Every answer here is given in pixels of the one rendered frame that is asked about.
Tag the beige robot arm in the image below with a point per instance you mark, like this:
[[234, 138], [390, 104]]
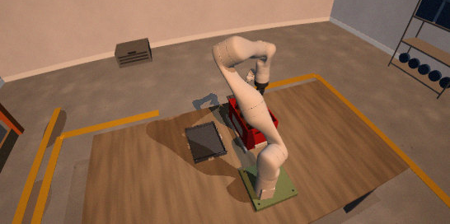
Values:
[[233, 51]]

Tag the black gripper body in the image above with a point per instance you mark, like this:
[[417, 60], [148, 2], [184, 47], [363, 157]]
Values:
[[260, 86]]

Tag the red bottle crate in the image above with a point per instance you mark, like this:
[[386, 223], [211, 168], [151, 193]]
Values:
[[247, 136]]

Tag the grey rectangular tray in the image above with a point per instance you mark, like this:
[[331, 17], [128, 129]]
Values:
[[205, 142]]

